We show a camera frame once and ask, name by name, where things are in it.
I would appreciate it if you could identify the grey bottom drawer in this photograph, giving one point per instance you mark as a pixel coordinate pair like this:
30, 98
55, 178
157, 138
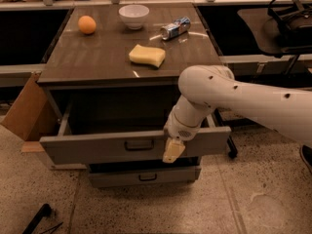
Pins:
144, 172

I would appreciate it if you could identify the black tool on floor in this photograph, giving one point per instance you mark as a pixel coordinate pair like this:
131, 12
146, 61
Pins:
45, 211

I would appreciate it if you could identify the orange fruit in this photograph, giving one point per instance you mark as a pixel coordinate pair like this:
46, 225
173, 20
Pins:
87, 25

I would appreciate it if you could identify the yellow sponge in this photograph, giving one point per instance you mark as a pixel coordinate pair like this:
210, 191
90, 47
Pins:
147, 55

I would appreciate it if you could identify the white bowl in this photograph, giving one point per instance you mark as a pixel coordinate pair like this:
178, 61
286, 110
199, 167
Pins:
134, 16

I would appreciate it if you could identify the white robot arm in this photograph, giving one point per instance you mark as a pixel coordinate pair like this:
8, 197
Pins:
205, 88

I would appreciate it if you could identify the grey drawer cabinet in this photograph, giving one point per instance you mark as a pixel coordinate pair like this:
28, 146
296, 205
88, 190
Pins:
98, 66

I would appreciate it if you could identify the black shoe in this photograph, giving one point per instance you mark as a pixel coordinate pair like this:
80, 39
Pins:
306, 156

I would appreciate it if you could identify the brown cardboard box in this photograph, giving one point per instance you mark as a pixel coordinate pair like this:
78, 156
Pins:
31, 117

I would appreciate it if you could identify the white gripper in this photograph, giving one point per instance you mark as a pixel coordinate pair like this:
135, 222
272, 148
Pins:
178, 128

